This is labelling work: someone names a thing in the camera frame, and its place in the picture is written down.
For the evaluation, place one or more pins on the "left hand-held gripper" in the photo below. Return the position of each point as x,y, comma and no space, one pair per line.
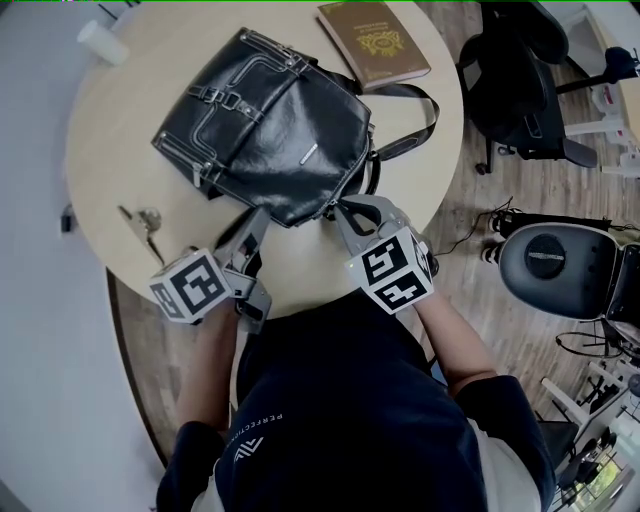
200,285

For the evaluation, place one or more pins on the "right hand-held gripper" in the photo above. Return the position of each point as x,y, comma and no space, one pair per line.
395,270

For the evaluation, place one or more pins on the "black leather backpack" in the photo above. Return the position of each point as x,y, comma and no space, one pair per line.
280,140

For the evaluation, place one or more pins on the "person's left forearm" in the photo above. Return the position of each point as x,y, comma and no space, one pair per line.
210,370

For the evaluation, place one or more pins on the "person's right forearm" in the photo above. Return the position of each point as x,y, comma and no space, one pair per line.
450,340

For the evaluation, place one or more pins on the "metal clip with keys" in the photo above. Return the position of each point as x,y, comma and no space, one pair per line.
145,220

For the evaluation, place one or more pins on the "brown hardcover book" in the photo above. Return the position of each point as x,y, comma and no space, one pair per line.
375,45

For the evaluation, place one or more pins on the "person's dark shirt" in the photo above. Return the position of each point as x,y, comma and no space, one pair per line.
350,400

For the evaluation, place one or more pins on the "black office chair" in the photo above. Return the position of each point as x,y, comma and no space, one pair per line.
510,90

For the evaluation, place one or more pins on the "white cylinder container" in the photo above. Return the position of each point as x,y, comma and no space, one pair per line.
102,42

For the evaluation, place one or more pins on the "white desk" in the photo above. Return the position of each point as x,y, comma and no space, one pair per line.
595,127

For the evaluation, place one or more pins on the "black coat rack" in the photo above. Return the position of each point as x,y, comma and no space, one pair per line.
580,86

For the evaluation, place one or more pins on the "white metal frame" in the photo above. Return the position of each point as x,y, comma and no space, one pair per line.
565,400

